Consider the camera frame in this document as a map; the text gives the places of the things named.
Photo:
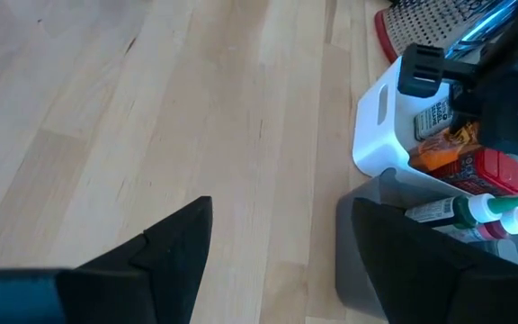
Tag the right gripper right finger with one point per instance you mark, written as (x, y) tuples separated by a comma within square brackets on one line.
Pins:
[(430, 288)]

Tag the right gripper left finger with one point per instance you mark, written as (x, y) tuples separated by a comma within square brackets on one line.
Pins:
[(160, 270)]

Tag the red-lid spice jar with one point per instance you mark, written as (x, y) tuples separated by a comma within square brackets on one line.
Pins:
[(484, 173)]

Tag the green-capped food colouring bottle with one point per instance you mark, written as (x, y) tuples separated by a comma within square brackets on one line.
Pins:
[(448, 210)]

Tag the white-lid seasoning jar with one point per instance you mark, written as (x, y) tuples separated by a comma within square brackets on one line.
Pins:
[(432, 119)]

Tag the Mini Wheats cereal box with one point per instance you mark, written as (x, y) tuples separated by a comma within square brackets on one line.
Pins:
[(439, 150)]

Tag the pink-capped food colouring bottle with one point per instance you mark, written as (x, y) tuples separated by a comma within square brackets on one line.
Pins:
[(517, 221)]

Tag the grey translucent plastic bin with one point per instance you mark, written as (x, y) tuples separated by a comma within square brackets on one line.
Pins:
[(353, 252)]

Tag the red metal box grater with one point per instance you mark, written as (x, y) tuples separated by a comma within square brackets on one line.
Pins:
[(425, 20)]

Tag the white plastic bin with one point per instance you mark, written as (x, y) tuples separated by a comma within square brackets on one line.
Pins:
[(376, 139)]

